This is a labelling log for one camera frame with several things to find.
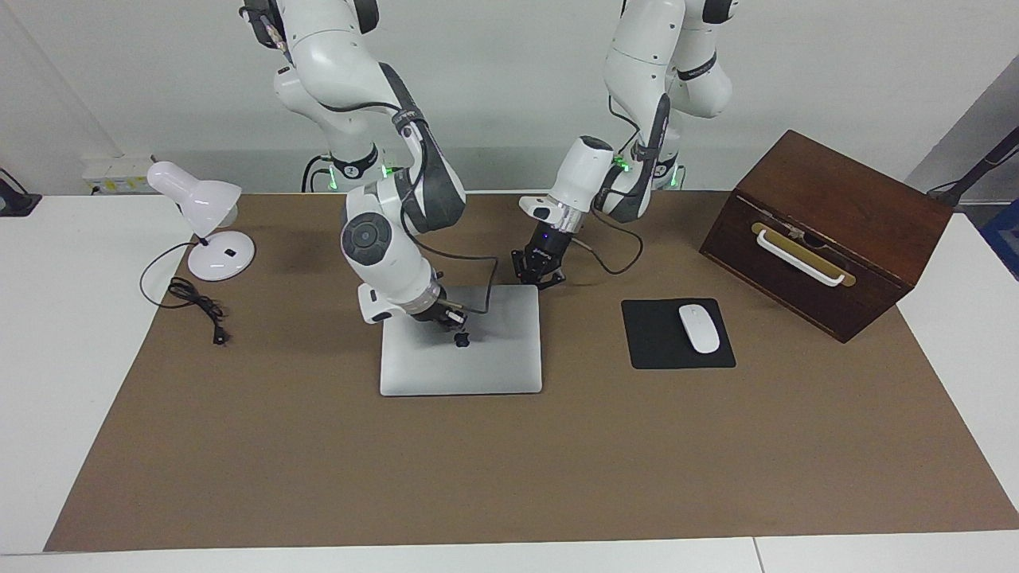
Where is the silver grey laptop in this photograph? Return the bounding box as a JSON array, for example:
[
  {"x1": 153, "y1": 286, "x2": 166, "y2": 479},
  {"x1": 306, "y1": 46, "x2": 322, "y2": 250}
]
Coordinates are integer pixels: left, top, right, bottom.
[{"x1": 379, "y1": 284, "x2": 544, "y2": 397}]

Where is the black mouse pad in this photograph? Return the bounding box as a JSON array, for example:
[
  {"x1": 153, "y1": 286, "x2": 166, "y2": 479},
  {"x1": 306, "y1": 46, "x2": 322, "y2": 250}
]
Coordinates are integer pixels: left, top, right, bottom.
[{"x1": 621, "y1": 298, "x2": 737, "y2": 371}]

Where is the brown paper table cover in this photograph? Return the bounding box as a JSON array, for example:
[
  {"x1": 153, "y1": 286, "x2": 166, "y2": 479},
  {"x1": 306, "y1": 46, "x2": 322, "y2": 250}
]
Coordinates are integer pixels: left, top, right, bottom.
[{"x1": 44, "y1": 191, "x2": 1019, "y2": 552}]

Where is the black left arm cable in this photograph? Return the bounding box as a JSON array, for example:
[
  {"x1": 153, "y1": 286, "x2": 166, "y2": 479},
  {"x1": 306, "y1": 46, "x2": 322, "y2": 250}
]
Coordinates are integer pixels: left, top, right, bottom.
[{"x1": 585, "y1": 95, "x2": 647, "y2": 277}]

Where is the blue box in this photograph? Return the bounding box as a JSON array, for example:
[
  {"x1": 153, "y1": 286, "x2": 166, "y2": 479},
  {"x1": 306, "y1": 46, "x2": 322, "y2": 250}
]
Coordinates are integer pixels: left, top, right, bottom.
[{"x1": 983, "y1": 199, "x2": 1019, "y2": 281}]

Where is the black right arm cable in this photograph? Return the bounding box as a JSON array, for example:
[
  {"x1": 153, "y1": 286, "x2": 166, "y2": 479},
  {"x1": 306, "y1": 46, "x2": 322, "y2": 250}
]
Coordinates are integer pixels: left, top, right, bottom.
[{"x1": 394, "y1": 107, "x2": 500, "y2": 315}]

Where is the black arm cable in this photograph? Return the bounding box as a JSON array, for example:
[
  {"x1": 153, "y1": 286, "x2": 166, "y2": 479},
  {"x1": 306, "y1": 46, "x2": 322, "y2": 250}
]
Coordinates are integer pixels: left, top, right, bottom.
[
  {"x1": 585, "y1": 95, "x2": 647, "y2": 277},
  {"x1": 394, "y1": 107, "x2": 500, "y2": 315}
]

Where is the white box handle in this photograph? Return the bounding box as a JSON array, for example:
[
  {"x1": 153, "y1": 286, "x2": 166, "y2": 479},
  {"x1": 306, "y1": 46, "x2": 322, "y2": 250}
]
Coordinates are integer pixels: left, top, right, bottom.
[{"x1": 756, "y1": 229, "x2": 846, "y2": 287}]

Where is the black stand base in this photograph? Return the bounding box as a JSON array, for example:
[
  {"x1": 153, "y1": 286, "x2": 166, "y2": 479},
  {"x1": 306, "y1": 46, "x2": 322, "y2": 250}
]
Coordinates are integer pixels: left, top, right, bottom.
[{"x1": 0, "y1": 169, "x2": 42, "y2": 217}]

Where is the dark brown wooden box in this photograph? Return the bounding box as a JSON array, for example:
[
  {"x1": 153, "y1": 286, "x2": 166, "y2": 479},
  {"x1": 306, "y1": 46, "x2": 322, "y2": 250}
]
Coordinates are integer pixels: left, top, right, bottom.
[{"x1": 699, "y1": 130, "x2": 955, "y2": 344}]

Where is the black lamp power cable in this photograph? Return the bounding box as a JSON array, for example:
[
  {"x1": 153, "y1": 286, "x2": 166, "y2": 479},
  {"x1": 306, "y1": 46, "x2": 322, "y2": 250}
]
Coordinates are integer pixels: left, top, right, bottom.
[{"x1": 139, "y1": 241, "x2": 232, "y2": 347}]

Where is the white wall power strip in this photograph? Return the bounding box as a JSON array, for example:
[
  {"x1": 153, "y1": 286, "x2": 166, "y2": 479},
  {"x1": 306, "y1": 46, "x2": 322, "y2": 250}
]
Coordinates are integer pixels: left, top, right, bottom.
[{"x1": 82, "y1": 155, "x2": 156, "y2": 196}]

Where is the gold metal handle plate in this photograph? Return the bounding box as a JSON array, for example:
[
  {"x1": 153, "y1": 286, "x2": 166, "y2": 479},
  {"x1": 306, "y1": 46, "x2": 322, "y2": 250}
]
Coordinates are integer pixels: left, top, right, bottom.
[{"x1": 751, "y1": 222, "x2": 857, "y2": 288}]

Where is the white computer mouse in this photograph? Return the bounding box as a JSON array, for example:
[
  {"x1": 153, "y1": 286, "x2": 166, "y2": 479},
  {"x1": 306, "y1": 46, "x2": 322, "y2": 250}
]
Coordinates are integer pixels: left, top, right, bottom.
[{"x1": 678, "y1": 305, "x2": 721, "y2": 355}]

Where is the black tripod stand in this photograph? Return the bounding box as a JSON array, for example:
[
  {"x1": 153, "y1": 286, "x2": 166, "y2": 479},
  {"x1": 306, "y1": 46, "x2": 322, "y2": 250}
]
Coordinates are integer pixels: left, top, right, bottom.
[{"x1": 927, "y1": 126, "x2": 1019, "y2": 209}]

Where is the white desk lamp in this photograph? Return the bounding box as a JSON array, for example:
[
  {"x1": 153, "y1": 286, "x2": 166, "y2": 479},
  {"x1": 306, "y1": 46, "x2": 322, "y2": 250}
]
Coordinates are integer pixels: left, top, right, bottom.
[{"x1": 146, "y1": 161, "x2": 257, "y2": 282}]

